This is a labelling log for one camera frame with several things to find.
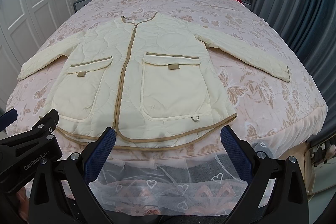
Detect grey nightstand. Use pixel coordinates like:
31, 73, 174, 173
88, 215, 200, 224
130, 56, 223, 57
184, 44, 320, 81
73, 0, 92, 12

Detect white lace bed skirt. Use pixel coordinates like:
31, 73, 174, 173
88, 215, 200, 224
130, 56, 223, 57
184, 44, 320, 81
89, 151, 247, 217

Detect cream quilted jacket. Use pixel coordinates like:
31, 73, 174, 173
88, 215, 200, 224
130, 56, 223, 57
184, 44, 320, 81
18, 12, 290, 151

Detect grey blue curtain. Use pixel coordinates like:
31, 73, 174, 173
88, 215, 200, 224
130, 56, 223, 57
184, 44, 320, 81
251, 0, 335, 130

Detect white wardrobe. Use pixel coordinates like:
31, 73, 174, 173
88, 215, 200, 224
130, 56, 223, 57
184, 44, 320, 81
1, 0, 75, 110

